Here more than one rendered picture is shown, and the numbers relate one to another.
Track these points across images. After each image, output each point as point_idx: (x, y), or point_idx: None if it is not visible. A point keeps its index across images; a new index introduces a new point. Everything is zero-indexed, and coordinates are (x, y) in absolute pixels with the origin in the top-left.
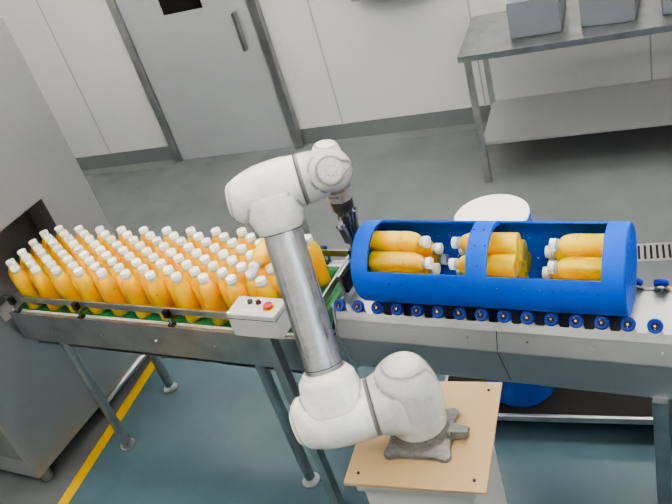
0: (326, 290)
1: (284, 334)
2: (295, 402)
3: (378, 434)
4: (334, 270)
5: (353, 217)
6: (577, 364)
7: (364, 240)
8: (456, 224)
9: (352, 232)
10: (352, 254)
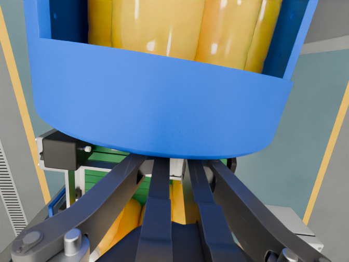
0: (173, 177)
1: (286, 208)
2: None
3: None
4: (93, 178)
5: (151, 216)
6: None
7: (249, 101)
8: None
9: (195, 175)
10: (268, 142)
